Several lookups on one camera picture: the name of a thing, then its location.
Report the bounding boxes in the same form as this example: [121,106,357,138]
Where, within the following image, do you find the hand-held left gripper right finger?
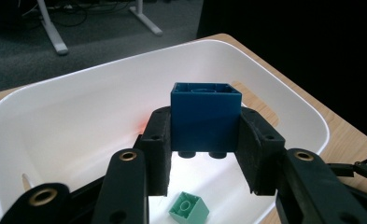
[235,106,288,196]

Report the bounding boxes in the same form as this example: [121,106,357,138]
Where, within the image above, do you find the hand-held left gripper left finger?
[139,105,173,198]

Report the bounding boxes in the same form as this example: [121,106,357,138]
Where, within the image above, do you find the dark blue toy block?
[170,81,243,160]

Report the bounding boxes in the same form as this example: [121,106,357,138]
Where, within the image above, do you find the small green toy block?
[168,191,210,224]

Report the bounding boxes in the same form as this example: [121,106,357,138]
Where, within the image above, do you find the white plastic bin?
[0,38,331,224]

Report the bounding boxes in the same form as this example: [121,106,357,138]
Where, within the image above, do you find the white desk frame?
[35,0,164,56]

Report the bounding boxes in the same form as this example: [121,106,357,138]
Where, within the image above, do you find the black cables under desk frame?
[21,0,89,27]

